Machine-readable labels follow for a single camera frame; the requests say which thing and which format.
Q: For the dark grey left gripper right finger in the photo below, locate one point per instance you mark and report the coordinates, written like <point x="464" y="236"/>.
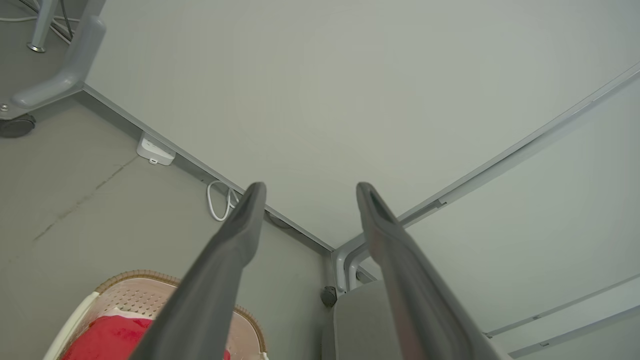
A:
<point x="410" y="290"/>

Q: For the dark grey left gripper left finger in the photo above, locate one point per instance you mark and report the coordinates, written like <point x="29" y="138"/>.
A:
<point x="210" y="285"/>

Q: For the red garment with white cuff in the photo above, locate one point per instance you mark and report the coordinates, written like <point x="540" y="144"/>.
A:
<point x="107" y="337"/>

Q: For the grey fabric sofa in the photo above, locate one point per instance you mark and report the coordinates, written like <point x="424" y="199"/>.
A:
<point x="362" y="325"/>

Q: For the white laundry basket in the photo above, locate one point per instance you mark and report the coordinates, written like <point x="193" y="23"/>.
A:
<point x="130" y="295"/>

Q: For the small black caster wheel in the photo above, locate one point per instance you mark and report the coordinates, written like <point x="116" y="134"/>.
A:
<point x="328" y="296"/>

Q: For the white power strip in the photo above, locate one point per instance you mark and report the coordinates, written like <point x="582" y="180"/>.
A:
<point x="154" y="150"/>

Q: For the grey partition foot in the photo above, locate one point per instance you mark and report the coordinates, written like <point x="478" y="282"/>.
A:
<point x="75" y="60"/>

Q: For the silver metal stand leg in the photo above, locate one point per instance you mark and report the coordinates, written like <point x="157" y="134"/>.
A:
<point x="41" y="25"/>

